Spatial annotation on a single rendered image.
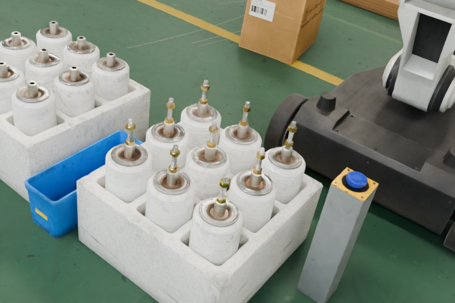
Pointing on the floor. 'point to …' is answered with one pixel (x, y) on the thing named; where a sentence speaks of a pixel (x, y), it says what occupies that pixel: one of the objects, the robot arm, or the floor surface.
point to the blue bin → (66, 185)
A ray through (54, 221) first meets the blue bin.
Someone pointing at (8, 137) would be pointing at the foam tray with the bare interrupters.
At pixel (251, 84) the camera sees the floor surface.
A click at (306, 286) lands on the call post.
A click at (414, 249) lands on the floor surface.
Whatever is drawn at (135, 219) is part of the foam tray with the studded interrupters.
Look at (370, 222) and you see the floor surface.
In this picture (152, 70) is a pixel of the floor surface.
